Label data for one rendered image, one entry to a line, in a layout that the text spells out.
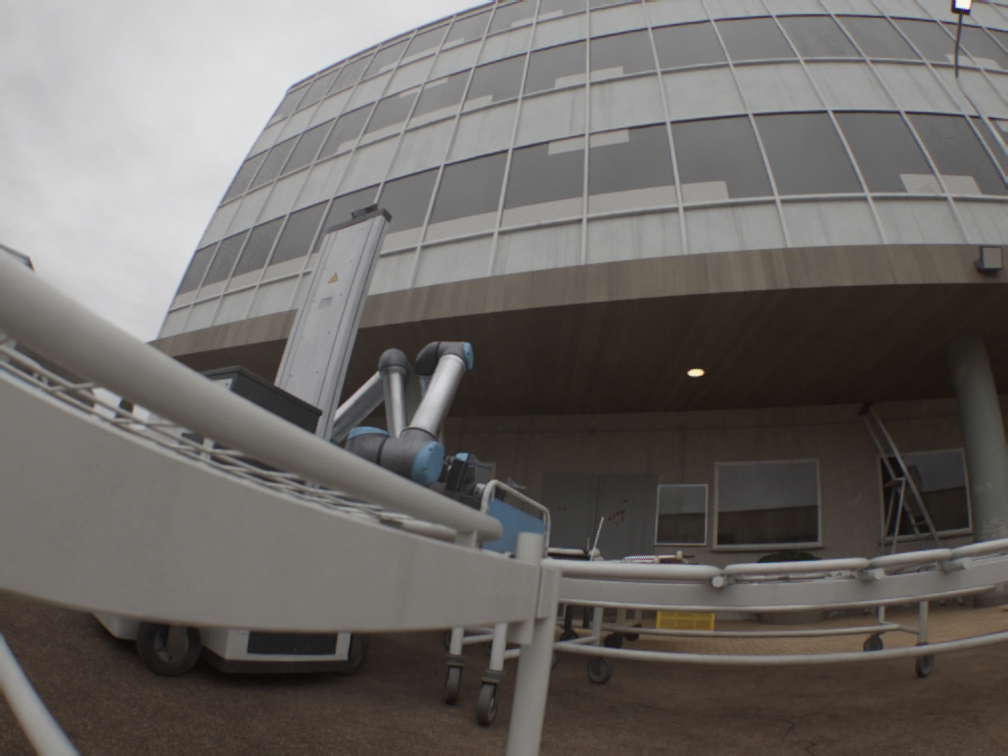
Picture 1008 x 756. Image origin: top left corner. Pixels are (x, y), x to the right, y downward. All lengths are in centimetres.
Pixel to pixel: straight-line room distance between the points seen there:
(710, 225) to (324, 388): 526
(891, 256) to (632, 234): 312
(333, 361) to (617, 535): 655
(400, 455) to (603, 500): 653
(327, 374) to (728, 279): 430
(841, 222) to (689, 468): 429
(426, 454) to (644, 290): 400
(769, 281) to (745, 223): 119
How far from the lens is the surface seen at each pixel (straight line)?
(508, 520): 194
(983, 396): 698
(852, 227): 649
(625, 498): 793
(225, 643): 136
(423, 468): 160
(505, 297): 572
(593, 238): 636
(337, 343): 181
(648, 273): 540
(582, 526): 799
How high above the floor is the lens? 43
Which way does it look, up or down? 23 degrees up
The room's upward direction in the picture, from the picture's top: 8 degrees clockwise
